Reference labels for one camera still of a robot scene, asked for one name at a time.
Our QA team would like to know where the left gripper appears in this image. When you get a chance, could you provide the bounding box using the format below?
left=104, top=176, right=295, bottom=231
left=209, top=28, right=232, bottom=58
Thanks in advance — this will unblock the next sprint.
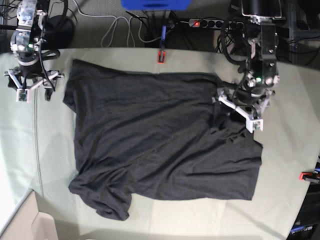
left=209, top=79, right=275, bottom=135

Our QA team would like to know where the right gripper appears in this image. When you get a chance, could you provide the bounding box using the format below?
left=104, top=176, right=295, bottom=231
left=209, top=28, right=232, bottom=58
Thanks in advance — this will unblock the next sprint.
left=3, top=60, right=64, bottom=101

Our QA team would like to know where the black t-shirt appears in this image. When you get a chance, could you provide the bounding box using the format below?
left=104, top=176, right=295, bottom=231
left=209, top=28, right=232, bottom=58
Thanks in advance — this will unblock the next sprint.
left=63, top=59, right=263, bottom=221

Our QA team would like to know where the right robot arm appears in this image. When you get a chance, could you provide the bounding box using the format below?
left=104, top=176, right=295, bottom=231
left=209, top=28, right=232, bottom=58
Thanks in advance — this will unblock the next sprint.
left=3, top=0, right=66, bottom=103

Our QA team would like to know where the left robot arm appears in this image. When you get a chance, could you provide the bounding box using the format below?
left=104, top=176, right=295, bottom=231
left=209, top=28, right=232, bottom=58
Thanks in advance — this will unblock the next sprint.
left=216, top=0, right=282, bottom=133

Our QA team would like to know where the black round bag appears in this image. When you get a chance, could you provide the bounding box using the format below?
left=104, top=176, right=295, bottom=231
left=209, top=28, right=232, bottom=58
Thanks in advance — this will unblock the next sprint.
left=43, top=16, right=76, bottom=50

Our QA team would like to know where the middle red black clamp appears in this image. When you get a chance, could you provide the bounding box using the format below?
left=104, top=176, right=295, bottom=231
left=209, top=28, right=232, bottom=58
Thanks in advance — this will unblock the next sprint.
left=157, top=50, right=166, bottom=64

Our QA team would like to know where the red black clamp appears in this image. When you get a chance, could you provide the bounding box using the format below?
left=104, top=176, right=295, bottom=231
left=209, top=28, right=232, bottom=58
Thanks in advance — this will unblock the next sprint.
left=157, top=50, right=166, bottom=64
left=299, top=172, right=320, bottom=184

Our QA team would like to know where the black power strip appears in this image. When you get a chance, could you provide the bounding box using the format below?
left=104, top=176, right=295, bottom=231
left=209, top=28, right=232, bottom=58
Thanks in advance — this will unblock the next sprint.
left=188, top=18, right=245, bottom=32

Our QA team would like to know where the right red black clamp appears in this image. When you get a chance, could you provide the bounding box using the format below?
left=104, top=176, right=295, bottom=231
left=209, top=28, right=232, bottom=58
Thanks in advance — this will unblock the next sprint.
left=299, top=172, right=320, bottom=184

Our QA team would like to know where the blue box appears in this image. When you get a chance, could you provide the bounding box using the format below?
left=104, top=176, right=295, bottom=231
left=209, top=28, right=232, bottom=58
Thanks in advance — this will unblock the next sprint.
left=121, top=0, right=191, bottom=11

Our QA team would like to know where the cardboard box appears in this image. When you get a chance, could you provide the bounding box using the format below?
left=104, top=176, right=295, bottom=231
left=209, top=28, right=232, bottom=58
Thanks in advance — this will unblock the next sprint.
left=0, top=189, right=59, bottom=240

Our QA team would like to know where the black equipment box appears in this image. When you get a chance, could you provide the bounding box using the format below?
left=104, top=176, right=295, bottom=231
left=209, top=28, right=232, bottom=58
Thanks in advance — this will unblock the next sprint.
left=287, top=183, right=320, bottom=240

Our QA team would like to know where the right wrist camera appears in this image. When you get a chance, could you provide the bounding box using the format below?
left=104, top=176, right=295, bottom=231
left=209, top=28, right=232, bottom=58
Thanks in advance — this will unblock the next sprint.
left=16, top=88, right=31, bottom=103

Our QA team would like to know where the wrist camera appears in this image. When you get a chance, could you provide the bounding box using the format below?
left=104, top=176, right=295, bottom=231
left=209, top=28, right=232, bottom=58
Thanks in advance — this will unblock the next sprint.
left=16, top=88, right=31, bottom=103
left=246, top=119, right=264, bottom=134

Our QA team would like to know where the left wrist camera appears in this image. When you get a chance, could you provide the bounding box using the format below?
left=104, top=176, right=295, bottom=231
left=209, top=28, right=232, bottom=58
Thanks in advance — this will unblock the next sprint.
left=246, top=119, right=264, bottom=134

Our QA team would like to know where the white cable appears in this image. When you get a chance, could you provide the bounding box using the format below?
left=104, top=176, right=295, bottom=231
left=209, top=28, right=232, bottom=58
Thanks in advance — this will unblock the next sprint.
left=72, top=0, right=161, bottom=48

